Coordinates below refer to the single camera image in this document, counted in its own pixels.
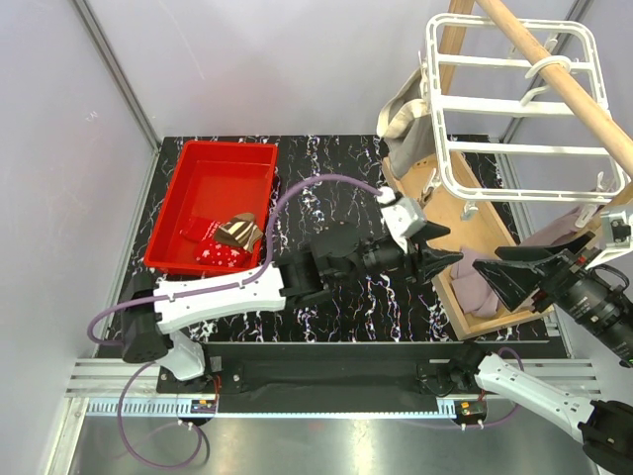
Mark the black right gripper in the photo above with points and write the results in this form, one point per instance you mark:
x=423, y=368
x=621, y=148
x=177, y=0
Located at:
x=512, y=278

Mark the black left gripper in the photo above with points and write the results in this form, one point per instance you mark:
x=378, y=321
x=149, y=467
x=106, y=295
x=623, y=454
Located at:
x=429, y=260

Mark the brown striped sock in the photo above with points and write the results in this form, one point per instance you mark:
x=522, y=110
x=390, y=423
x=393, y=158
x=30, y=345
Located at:
x=240, y=231
x=431, y=180

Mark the white clip hanger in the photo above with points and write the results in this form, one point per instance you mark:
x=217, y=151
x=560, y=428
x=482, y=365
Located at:
x=525, y=107

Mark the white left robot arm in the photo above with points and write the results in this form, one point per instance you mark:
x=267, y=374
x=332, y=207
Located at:
x=152, y=331

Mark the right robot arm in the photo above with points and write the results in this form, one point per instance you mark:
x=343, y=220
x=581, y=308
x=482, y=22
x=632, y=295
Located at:
x=603, y=427

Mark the mauve sock in tray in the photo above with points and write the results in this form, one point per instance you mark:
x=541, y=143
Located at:
x=473, y=293

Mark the mauve sock hanging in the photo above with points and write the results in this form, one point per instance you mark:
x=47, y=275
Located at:
x=562, y=229

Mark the cream grey sock hanging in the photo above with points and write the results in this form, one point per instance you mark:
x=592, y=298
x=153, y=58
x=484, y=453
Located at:
x=405, y=125

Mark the wooden hanging rod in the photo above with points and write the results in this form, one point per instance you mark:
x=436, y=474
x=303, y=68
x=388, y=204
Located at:
x=590, y=113

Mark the red snowflake sock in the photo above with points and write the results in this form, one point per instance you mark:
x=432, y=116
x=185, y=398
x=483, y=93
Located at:
x=207, y=251

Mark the red plastic bin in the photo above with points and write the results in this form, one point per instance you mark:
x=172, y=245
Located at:
x=213, y=180

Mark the wooden rack frame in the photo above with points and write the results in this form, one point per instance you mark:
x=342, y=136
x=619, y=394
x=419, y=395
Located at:
x=484, y=231

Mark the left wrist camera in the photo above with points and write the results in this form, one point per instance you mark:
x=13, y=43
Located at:
x=402, y=215

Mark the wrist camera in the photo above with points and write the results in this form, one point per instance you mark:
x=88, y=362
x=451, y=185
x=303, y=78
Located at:
x=402, y=215
x=613, y=238

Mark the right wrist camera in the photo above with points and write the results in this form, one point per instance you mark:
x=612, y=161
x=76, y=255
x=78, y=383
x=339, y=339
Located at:
x=613, y=238

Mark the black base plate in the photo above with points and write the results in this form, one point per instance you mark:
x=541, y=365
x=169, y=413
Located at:
x=331, y=381

